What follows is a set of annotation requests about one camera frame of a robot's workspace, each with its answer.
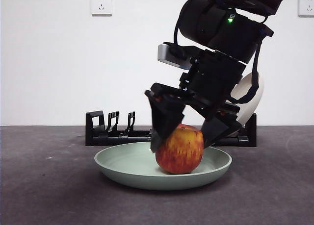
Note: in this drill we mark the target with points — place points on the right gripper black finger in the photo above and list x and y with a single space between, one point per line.
217 130
164 117

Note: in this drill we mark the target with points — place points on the red yellow apple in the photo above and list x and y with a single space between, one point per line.
181 154

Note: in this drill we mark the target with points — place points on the green plate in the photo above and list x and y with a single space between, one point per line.
127 166

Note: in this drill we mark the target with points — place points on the cream plate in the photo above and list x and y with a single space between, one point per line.
255 107

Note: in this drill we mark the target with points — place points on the black plate rack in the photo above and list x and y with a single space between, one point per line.
98 139

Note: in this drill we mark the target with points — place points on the right wrist grey camera box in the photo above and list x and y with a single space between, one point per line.
165 56

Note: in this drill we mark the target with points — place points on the white wall socket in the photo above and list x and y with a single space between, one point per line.
306 5
101 4

